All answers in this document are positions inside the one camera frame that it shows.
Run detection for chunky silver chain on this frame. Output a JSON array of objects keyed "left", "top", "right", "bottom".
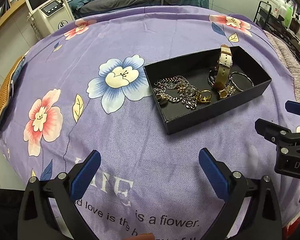
[{"left": 165, "top": 85, "right": 199, "bottom": 110}]

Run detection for cream strap wristwatch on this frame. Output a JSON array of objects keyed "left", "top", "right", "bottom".
[{"left": 208, "top": 44, "right": 233, "bottom": 90}]

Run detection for person's left hand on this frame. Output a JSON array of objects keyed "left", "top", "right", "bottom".
[{"left": 126, "top": 232, "right": 155, "bottom": 240}]

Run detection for small silver ring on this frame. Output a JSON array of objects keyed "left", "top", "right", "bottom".
[{"left": 184, "top": 85, "right": 198, "bottom": 98}]

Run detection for black metal rack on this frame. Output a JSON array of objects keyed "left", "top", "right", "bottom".
[{"left": 252, "top": 0, "right": 300, "bottom": 64}]

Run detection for woven bamboo cushion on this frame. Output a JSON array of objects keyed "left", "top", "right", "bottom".
[{"left": 0, "top": 56, "right": 27, "bottom": 136}]

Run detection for black rectangular box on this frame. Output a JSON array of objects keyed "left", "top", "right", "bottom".
[{"left": 142, "top": 45, "right": 272, "bottom": 136}]

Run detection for white beauty machine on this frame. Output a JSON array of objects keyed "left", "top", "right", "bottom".
[{"left": 25, "top": 0, "right": 76, "bottom": 34}]

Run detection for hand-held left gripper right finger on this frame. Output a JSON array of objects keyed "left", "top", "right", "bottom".
[{"left": 199, "top": 148, "right": 283, "bottom": 240}]

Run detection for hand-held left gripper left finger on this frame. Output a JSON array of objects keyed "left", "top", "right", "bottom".
[{"left": 17, "top": 150, "right": 102, "bottom": 240}]

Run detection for purple floral blanket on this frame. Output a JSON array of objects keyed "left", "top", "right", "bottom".
[{"left": 0, "top": 5, "right": 300, "bottom": 240}]

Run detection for row of plastic bottles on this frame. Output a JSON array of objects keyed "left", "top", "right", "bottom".
[{"left": 269, "top": 0, "right": 300, "bottom": 41}]

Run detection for silver bangle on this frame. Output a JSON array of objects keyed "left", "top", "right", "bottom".
[{"left": 219, "top": 71, "right": 254, "bottom": 101}]

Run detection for silver link chain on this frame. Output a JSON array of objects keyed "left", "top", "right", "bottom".
[{"left": 154, "top": 76, "right": 190, "bottom": 93}]

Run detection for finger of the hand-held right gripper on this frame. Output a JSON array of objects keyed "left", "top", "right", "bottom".
[
  {"left": 255, "top": 118, "right": 300, "bottom": 148},
  {"left": 285, "top": 100, "right": 300, "bottom": 118}
]

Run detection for gold dome ring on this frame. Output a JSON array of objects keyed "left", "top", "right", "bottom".
[{"left": 157, "top": 94, "right": 169, "bottom": 106}]

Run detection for wooden shelf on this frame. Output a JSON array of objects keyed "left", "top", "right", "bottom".
[{"left": 0, "top": 0, "right": 63, "bottom": 41}]

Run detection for ornate gold ring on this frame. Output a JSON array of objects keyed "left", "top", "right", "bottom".
[{"left": 196, "top": 90, "right": 212, "bottom": 104}]

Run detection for grey knitted blanket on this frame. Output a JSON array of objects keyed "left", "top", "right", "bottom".
[{"left": 262, "top": 29, "right": 300, "bottom": 103}]

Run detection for teal massage bed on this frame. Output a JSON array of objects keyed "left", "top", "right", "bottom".
[{"left": 187, "top": 0, "right": 211, "bottom": 12}]

